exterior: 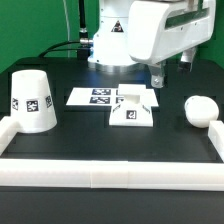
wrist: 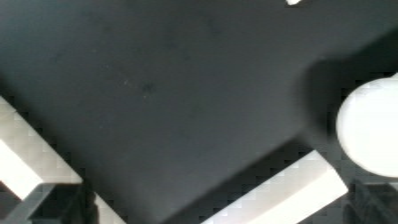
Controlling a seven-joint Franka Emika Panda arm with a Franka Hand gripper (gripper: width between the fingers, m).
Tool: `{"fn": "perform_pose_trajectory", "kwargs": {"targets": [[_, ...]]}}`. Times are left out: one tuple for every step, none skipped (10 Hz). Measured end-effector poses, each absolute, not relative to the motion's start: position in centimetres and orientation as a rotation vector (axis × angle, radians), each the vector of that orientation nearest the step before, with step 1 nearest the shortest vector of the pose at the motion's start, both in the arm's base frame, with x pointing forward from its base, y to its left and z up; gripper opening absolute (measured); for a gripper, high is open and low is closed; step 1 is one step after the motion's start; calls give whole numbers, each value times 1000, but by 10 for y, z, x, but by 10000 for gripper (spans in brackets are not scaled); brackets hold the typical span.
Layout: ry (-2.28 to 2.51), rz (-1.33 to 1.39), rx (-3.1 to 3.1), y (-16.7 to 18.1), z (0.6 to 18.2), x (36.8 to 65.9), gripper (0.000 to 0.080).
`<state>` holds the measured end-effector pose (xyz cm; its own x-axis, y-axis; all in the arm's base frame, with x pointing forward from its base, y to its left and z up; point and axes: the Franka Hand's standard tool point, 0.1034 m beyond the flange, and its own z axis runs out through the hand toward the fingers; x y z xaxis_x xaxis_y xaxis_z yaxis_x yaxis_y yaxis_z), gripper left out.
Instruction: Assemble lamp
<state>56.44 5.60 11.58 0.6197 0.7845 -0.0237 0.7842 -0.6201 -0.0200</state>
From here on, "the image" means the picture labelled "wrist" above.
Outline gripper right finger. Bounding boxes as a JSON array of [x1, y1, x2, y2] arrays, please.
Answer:
[[345, 180, 398, 224]]

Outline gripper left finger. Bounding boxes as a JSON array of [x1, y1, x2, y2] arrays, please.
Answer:
[[0, 183, 98, 224]]

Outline white lamp bulb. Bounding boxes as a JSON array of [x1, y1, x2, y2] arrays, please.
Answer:
[[336, 73, 398, 178]]

